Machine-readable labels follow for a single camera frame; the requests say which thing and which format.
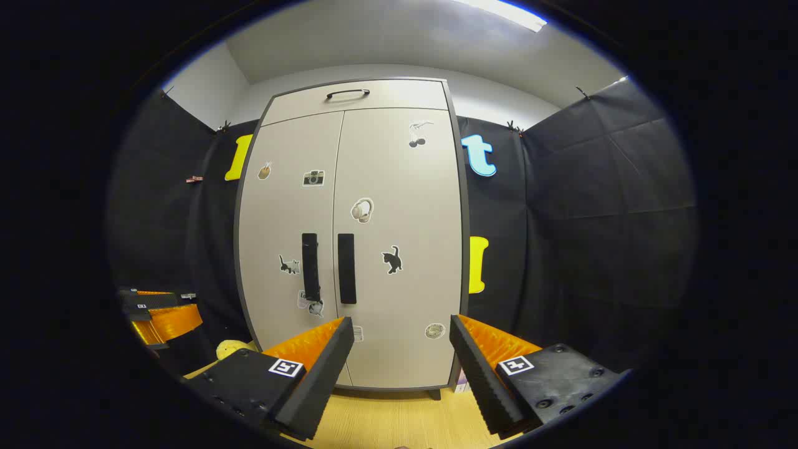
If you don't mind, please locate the ceiling light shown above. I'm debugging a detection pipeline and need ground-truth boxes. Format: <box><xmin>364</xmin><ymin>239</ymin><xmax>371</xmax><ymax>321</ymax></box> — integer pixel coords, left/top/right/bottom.
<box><xmin>458</xmin><ymin>0</ymin><xmax>548</xmax><ymax>33</ymax></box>

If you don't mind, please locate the beige double-door shoe cabinet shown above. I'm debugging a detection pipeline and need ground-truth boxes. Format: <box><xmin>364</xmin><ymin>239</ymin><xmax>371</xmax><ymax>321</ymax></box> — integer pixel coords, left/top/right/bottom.
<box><xmin>234</xmin><ymin>77</ymin><xmax>471</xmax><ymax>400</ymax></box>

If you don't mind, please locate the yellow plush toy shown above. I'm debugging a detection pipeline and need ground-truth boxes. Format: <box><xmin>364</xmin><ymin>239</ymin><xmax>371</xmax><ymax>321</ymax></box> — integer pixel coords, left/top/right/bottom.
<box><xmin>216</xmin><ymin>340</ymin><xmax>257</xmax><ymax>361</ymax></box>

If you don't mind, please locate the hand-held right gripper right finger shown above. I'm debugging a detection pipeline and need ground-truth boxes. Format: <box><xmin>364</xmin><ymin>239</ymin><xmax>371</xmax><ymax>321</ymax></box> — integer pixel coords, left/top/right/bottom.
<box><xmin>449</xmin><ymin>314</ymin><xmax>624</xmax><ymax>437</ymax></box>

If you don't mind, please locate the beige cabinet door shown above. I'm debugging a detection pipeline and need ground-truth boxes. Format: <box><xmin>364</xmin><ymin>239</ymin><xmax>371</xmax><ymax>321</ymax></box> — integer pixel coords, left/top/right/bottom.
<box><xmin>237</xmin><ymin>111</ymin><xmax>353</xmax><ymax>389</ymax></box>
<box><xmin>332</xmin><ymin>107</ymin><xmax>465</xmax><ymax>390</ymax></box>

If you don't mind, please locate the black backdrop cloth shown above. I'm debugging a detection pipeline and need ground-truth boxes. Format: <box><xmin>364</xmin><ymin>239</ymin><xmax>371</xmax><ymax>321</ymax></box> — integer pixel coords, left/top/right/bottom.
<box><xmin>109</xmin><ymin>78</ymin><xmax>696</xmax><ymax>375</ymax></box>

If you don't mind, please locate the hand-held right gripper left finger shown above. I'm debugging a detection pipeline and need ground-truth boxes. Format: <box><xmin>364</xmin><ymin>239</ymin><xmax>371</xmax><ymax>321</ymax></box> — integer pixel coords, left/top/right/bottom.
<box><xmin>184</xmin><ymin>316</ymin><xmax>354</xmax><ymax>440</ymax></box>

